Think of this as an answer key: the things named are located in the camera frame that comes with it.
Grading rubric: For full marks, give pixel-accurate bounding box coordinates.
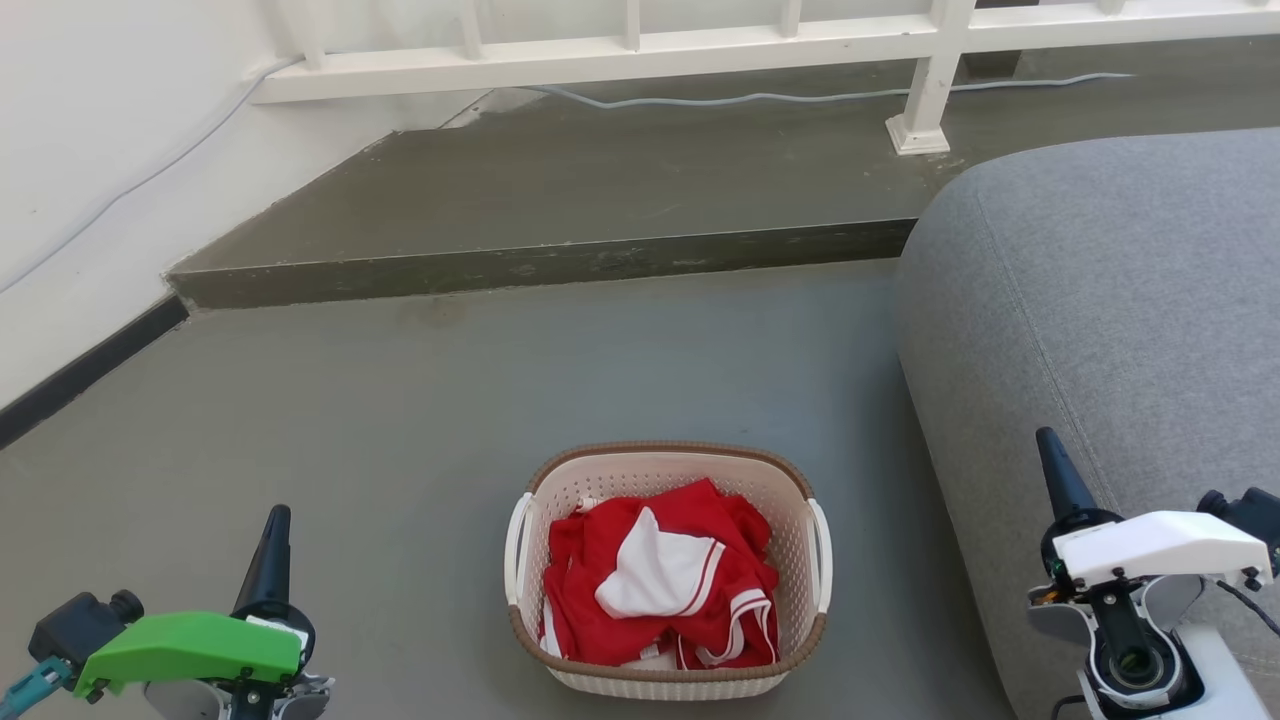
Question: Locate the white wooden railing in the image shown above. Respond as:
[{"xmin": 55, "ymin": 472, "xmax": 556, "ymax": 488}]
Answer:
[{"xmin": 250, "ymin": 0, "xmax": 1280, "ymax": 156}]

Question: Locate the light grey cable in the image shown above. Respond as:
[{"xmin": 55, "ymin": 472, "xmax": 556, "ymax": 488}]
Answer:
[{"xmin": 0, "ymin": 55, "xmax": 1136, "ymax": 293}]

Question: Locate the cream plastic laundry basket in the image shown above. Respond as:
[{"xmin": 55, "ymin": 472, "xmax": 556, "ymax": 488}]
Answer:
[{"xmin": 503, "ymin": 441, "xmax": 834, "ymax": 701}]

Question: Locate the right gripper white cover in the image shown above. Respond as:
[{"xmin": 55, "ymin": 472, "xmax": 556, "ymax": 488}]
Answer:
[{"xmin": 1034, "ymin": 427, "xmax": 1275, "ymax": 593}]

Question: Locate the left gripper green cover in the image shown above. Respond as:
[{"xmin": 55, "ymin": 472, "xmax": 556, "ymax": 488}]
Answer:
[{"xmin": 73, "ymin": 504, "xmax": 317, "ymax": 701}]

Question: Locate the black baseboard strip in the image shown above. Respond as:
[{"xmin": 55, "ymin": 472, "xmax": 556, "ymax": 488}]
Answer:
[{"xmin": 0, "ymin": 294, "xmax": 191, "ymax": 451}]

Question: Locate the red and white garment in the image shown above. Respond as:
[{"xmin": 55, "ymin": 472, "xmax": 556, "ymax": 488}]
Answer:
[{"xmin": 539, "ymin": 478, "xmax": 781, "ymax": 671}]

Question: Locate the thin black cable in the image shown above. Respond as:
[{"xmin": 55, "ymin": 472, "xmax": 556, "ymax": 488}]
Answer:
[{"xmin": 1212, "ymin": 578, "xmax": 1280, "ymax": 639}]

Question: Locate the teal cable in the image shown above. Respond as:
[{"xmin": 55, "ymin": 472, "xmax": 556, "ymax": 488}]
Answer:
[{"xmin": 0, "ymin": 655, "xmax": 79, "ymax": 713}]

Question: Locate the grey fabric sofa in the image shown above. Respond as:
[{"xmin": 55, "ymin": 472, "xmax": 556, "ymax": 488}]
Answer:
[{"xmin": 895, "ymin": 127, "xmax": 1280, "ymax": 720}]

